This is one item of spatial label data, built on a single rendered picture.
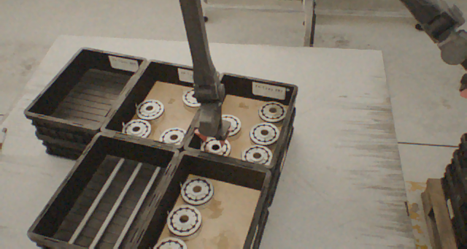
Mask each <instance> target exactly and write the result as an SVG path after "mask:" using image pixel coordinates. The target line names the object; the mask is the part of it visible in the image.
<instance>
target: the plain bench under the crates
mask: <svg viewBox="0 0 467 249"><path fill-rule="evenodd" d="M81 47H89V48H93V49H98V50H106V51H111V52H116V53H124V54H129V55H137V57H142V58H146V59H147V60H148V61H149V60H150V59H154V60H159V61H167V62H172V63H176V64H184V65H189V66H192V65H193V62H192V58H191V54H190V48H189V47H188V42H185V41H169V40H151V39H136V38H119V37H87V36H69V34H59V35H58V36H57V38H56V40H55V41H54V42H53V43H52V45H51V46H50V48H49V50H48V51H47V53H46V55H45V56H44V58H43V59H42V60H41V61H40V62H39V64H38V66H37V67H36V69H35V71H34V73H33V74H32V75H31V76H30V77H29V79H28V80H27V82H26V84H25V86H24V87H23V89H22V91H20V93H19V94H18V95H17V97H16V99H15V100H14V102H13V103H12V105H10V107H9V109H8V110H7V112H6V114H5V115H4V117H3V118H2V119H1V120H0V126H1V124H2V123H3V122H4V121H5V120H6V119H7V117H8V116H9V114H10V113H12V111H13V110H14V108H15V106H16V104H17V103H18V101H19V100H21V99H22V98H23V95H24V94H26V95H32V96H37V95H38V94H39V93H40V92H41V91H42V90H43V89H44V88H45V86H46V85H47V84H48V83H49V82H51V80H52V79H53V78H54V76H56V74H57V73H58V72H59V71H60V70H61V68H63V67H64V66H65V65H66V63H67V62H68V60H69V59H70V58H71V57H72V56H73V55H74V54H75V53H76V52H77V51H78V50H79V49H80V48H81ZM209 48H210V53H211V57H212V61H213V63H214V65H215V67H216V71H218V72H219V73H220V74H221V73H223V72H227V73H231V74H240V75H244V76H249V77H257V78H261V79H266V80H274V81H278V82H284V83H291V84H295V85H297V86H298V95H297V97H296V103H295V107H296V116H295V119H294V123H293V126H294V131H293V135H292V138H291V141H290V145H289V148H288V152H287V156H286V159H285V163H284V166H283V169H282V172H281V174H280V176H279V181H278V185H277V189H276V192H275V195H274V199H273V202H272V205H271V206H270V207H269V208H268V210H269V216H268V220H267V223H266V227H265V230H264V233H263V238H262V240H261V243H260V245H259V248H258V249H416V247H415V242H414V233H413V228H412V223H411V218H410V214H409V205H408V199H407V195H406V189H405V185H404V176H403V171H402V166H401V158H400V153H399V148H398V144H397V139H396V133H395V124H394V120H393V111H392V106H391V101H390V92H389V87H388V82H387V73H386V68H385V60H384V59H383V57H384V55H383V54H382V51H381V50H364V49H348V48H332V47H299V46H282V45H251V44H234V43H217V42H209ZM46 149H47V148H46V147H45V146H44V148H43V150H42V152H41V154H39V156H17V155H2V154H0V249H41V248H38V247H37V246H36V243H35V242H32V241H31V240H30V239H29V238H28V237H27V235H26V233H27V230H28V229H29V228H30V227H31V225H32V223H33V222H34V220H35V219H36V218H37V217H38V215H39V214H40V212H41V211H42V209H43V207H45V205H46V204H47V203H48V202H49V200H50V197H51V196H52V195H53V194H54V193H55V192H56V190H57V189H58V187H59V185H60V184H61V182H62V181H63V180H64V179H65V178H66V176H67V175H68V173H69V171H70V169H71V168H72V167H73V166H74V165H75V164H76V161H73V160H69V159H66V158H60V156H59V157H57V156H54V155H50V154H47V153H46V152H45V150H46Z"/></svg>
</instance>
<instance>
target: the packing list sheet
mask: <svg viewBox="0 0 467 249"><path fill-rule="evenodd" d="M35 98H36V96H32V95H26V94H24V95H23V98H22V99H21V100H19V101H18V103H17V104H16V106H15V108H14V110H13V111H12V113H10V114H9V116H8V117H7V119H6V120H5V121H4V122H3V123H2V124H1V126H0V134H1V130H2V129H3V128H7V133H6V135H5V138H4V143H3V145H2V146H1V150H0V154H2V155H17V156H39V154H41V152H42V150H43V148H44V146H43V145H42V140H41V141H40V139H37V138H36V135H35V131H36V129H35V127H34V126H32V125H31V122H32V120H28V119H26V117H25V115H24V114H23V111H24V109H25V108H27V106H28V105H29V104H30V103H32V101H33V100H34V99H35Z"/></svg>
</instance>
